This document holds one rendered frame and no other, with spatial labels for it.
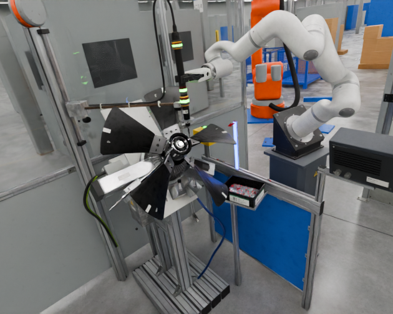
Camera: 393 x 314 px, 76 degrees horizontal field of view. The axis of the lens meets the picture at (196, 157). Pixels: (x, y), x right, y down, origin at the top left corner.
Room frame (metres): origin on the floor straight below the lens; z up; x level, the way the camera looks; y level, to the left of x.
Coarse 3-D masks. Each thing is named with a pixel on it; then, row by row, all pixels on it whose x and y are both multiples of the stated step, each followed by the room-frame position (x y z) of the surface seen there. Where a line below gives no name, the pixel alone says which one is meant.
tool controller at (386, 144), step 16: (336, 144) 0.92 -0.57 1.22; (352, 144) 0.88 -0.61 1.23; (368, 144) 0.85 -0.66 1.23; (384, 144) 0.82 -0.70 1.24; (336, 160) 0.93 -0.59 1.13; (352, 160) 0.87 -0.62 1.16; (368, 160) 0.83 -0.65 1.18; (384, 160) 0.78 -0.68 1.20; (352, 176) 0.89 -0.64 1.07; (368, 176) 0.84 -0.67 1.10; (384, 176) 0.79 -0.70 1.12
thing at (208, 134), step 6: (210, 126) 1.41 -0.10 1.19; (216, 126) 1.41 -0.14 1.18; (198, 132) 1.34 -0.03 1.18; (204, 132) 1.34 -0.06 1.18; (210, 132) 1.34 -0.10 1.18; (216, 132) 1.34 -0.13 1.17; (192, 138) 1.25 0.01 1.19; (198, 138) 1.24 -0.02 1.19; (204, 138) 1.24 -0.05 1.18; (210, 138) 1.25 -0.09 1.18; (216, 138) 1.26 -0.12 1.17; (222, 138) 1.27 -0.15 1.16; (228, 138) 1.29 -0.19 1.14; (234, 144) 1.26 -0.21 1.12
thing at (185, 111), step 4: (176, 28) 1.21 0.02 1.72; (172, 32) 1.21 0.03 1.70; (176, 32) 1.21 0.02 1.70; (172, 36) 1.21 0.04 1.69; (176, 36) 1.20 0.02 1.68; (184, 108) 1.20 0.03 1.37; (188, 108) 1.21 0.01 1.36; (184, 112) 1.21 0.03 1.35; (188, 112) 1.21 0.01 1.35; (184, 116) 1.21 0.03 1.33; (188, 116) 1.21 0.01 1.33; (188, 124) 1.21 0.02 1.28
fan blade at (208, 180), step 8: (200, 168) 1.15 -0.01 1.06; (200, 176) 1.04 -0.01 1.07; (208, 176) 1.12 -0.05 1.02; (208, 184) 1.03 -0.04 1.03; (216, 184) 1.09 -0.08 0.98; (224, 184) 1.15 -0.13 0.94; (216, 192) 1.02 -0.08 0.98; (224, 192) 1.07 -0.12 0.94; (216, 200) 0.97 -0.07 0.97; (224, 200) 1.01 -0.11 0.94
